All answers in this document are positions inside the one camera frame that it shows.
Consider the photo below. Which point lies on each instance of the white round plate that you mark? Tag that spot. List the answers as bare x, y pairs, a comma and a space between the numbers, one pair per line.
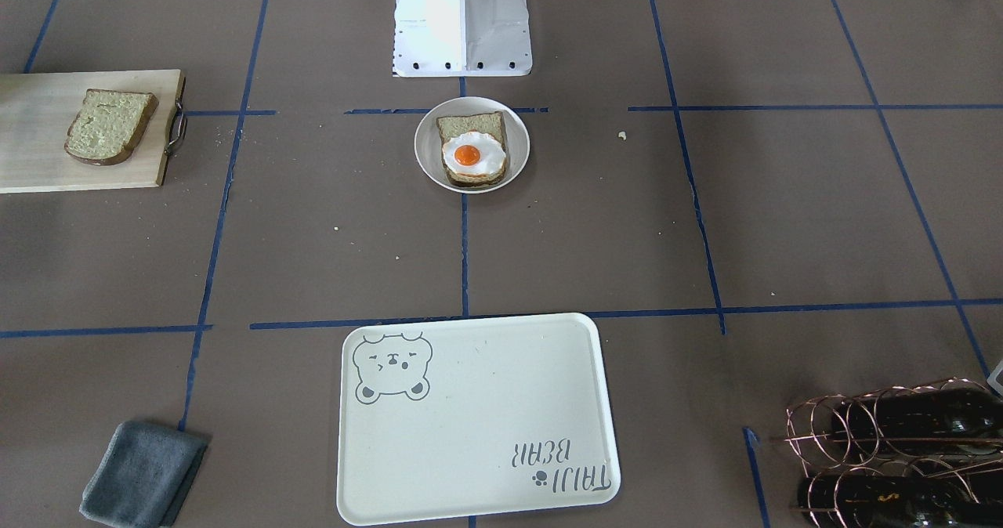
427, 141

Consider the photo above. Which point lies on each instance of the dark wine bottle lower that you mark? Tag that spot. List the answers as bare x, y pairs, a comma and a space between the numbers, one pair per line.
867, 497

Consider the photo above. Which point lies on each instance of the dark wine bottle upper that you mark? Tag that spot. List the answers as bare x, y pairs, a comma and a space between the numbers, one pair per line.
951, 422

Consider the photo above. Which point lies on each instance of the wooden cutting board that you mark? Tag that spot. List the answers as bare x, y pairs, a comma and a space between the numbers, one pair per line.
38, 109

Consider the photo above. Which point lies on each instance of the fried egg toy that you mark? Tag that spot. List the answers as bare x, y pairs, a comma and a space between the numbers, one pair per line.
474, 155

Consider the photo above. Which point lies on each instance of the copper wire bottle rack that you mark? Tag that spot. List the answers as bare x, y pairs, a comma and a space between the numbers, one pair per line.
809, 436

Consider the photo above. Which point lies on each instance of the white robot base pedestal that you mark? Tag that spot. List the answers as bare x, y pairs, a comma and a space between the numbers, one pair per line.
472, 38

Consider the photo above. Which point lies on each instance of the dark wine bottle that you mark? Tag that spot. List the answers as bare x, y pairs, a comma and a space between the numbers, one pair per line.
867, 497
951, 422

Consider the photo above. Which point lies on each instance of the grey folded cloth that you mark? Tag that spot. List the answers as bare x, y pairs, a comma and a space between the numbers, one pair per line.
145, 476

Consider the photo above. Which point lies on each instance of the white bear tray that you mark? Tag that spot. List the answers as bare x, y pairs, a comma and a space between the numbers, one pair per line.
449, 419

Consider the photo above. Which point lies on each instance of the bread slice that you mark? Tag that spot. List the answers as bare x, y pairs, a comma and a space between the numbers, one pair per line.
109, 126
454, 125

